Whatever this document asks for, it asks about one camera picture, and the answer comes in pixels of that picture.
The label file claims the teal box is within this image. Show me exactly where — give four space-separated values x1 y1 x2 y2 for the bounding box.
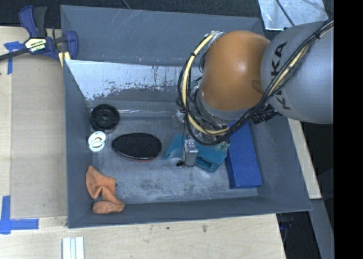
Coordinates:
163 133 228 173

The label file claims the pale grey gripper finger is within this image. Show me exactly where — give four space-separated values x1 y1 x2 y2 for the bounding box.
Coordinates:
184 138 199 167

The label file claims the black oval brush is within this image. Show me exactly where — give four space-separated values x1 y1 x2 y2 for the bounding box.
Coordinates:
111 132 163 163

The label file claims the orange cloth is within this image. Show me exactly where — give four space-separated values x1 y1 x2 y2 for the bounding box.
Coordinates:
86 165 126 215

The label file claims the black round ribbed disc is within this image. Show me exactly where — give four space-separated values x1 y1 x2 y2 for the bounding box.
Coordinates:
90 104 120 131

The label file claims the blue box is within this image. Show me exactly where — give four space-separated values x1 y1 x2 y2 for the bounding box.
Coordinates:
225 121 263 189

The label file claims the large white ring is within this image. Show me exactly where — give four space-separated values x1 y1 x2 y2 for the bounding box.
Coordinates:
88 133 105 152

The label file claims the grey metal bin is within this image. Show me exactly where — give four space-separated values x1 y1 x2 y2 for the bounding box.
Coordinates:
60 5 313 229

